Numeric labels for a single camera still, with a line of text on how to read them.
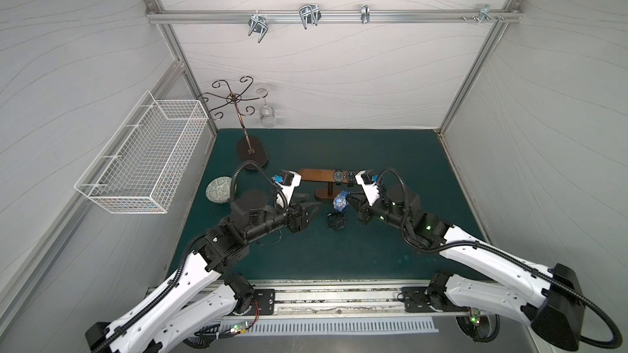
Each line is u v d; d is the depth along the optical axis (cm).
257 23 77
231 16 78
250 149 110
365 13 78
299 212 57
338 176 86
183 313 52
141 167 69
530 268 43
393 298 75
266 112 97
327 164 112
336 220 86
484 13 77
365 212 64
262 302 74
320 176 86
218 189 97
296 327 70
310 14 76
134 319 40
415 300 73
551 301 39
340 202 67
